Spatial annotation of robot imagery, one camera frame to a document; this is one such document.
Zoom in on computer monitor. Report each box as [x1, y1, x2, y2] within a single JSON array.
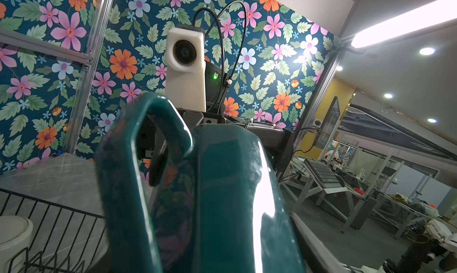
[[314, 96, 340, 149]]

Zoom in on white mug red interior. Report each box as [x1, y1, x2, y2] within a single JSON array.
[[1, 215, 33, 273]]

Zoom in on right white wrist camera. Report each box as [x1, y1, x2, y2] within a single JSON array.
[[165, 24, 207, 112]]

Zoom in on dark green mug white interior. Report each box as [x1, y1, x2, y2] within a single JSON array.
[[95, 92, 305, 273]]

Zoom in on black wire dish rack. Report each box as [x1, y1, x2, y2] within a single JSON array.
[[1, 189, 107, 273]]

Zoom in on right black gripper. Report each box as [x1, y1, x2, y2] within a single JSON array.
[[137, 109, 296, 186]]

